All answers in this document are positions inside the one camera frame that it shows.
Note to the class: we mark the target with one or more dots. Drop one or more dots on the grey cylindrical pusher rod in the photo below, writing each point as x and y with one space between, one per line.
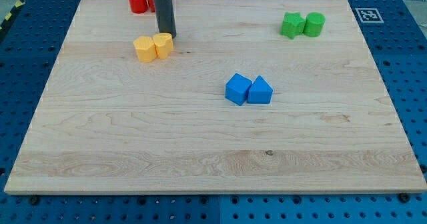
165 16

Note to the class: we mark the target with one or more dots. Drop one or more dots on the black bolt right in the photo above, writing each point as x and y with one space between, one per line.
403 197

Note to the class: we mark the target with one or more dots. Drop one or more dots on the blue triangular prism block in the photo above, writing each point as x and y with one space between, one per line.
260 92

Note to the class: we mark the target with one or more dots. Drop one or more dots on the blue cube block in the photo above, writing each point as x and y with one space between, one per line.
237 88

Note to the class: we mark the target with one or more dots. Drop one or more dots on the yellow black hazard tape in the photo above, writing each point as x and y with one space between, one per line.
12 15

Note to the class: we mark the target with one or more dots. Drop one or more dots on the green cylinder block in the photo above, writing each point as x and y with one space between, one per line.
314 24

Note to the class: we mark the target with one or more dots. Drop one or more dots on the yellow hexagon block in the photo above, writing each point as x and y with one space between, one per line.
145 49

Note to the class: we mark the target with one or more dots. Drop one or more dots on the red cylinder block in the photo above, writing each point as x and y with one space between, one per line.
138 6

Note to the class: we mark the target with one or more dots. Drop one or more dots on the black bolt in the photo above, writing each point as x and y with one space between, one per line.
403 197
34 200

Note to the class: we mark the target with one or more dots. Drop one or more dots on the wooden board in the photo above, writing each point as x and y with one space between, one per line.
108 124

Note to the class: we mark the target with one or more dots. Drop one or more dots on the white fiducial marker tag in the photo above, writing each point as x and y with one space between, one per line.
369 15

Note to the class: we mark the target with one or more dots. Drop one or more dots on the black bolt left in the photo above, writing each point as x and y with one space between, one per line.
34 200

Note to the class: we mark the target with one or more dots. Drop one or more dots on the green star block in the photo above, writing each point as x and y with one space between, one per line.
292 25

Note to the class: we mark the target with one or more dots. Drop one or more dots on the red block behind rod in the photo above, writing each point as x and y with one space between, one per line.
151 5

